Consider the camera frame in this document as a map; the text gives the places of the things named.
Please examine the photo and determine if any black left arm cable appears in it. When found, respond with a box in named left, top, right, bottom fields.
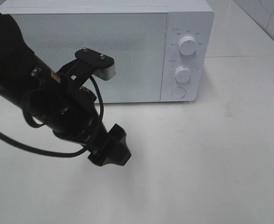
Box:
left=0, top=74, right=104, bottom=158

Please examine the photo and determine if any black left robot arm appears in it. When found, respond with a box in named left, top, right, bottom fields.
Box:
left=0, top=13, right=131, bottom=166

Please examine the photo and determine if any white microwave door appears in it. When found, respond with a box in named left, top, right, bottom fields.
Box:
left=14, top=13, right=167, bottom=103

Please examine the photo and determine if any white microwave oven body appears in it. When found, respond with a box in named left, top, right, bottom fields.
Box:
left=0, top=0, right=214, bottom=102

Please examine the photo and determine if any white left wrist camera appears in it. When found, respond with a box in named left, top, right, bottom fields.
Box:
left=57, top=48, right=116, bottom=88

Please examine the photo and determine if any round white door button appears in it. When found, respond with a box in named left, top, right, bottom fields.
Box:
left=171, top=87, right=186, bottom=99

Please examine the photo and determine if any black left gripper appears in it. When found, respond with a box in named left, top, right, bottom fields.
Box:
left=29, top=70, right=131, bottom=167

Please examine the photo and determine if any white round knob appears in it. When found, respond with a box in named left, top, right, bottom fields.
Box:
left=178, top=34, right=198, bottom=56
left=174, top=66, right=192, bottom=83

